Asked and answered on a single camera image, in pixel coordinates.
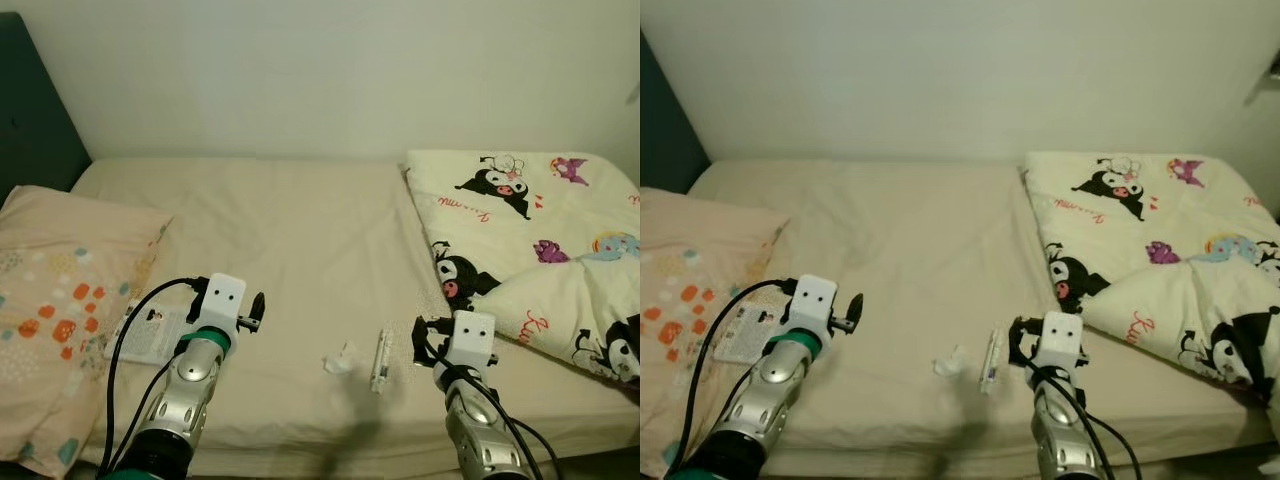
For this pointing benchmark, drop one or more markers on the slim white tube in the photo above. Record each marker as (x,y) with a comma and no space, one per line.
(380,362)
(991,362)

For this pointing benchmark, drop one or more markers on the white tissue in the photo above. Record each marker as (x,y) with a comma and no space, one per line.
(340,362)
(948,365)

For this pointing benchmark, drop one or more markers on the cream cartoon print quilt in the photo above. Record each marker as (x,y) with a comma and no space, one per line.
(1160,300)
(540,290)

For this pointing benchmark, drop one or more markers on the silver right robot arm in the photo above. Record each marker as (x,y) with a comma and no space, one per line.
(1060,440)
(480,440)

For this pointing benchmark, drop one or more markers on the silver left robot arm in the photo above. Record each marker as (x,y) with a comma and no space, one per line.
(190,382)
(770,385)

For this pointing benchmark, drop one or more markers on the beige sheeted bed mattress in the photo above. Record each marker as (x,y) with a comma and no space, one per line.
(900,260)
(290,260)

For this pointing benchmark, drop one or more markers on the pink patterned pillow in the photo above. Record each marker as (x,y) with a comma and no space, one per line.
(690,270)
(60,270)

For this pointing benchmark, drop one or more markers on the dark teal headboard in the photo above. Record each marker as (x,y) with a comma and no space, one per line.
(665,130)
(35,120)

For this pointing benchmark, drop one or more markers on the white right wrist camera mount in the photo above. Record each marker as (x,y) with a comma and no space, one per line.
(1060,335)
(472,338)

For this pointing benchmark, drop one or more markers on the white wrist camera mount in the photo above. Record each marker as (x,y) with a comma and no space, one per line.
(222,297)
(812,298)
(1060,335)
(472,338)

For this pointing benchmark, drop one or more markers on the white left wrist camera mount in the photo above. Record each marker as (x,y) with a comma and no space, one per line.
(222,297)
(812,298)

